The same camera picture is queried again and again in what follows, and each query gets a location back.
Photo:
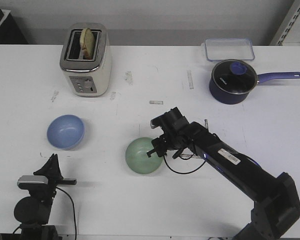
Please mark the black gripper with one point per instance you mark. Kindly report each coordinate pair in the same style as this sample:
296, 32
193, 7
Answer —
53, 177
163, 143

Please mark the green bowl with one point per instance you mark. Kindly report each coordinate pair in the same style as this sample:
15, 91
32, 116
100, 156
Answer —
137, 159

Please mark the blue bowl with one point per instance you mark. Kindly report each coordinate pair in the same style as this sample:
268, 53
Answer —
65, 132

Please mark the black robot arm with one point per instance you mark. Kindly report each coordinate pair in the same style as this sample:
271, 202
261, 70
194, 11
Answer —
33, 211
276, 200

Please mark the dark blue saucepan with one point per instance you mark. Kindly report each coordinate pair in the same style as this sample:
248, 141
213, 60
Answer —
232, 99

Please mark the cream and silver toaster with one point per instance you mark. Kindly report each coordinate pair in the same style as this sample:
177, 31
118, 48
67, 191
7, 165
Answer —
87, 77

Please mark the glass pot lid blue knob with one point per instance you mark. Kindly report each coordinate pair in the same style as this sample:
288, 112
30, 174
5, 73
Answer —
234, 76

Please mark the clear plastic food container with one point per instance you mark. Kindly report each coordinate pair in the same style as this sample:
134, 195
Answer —
219, 49

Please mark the slice of toast bread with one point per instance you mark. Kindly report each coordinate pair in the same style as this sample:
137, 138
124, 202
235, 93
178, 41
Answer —
87, 43

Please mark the black box in corner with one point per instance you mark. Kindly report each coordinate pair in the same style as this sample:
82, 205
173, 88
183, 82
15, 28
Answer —
10, 33

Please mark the grey metal shelf upright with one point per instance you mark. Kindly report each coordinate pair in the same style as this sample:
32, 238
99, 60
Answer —
288, 32

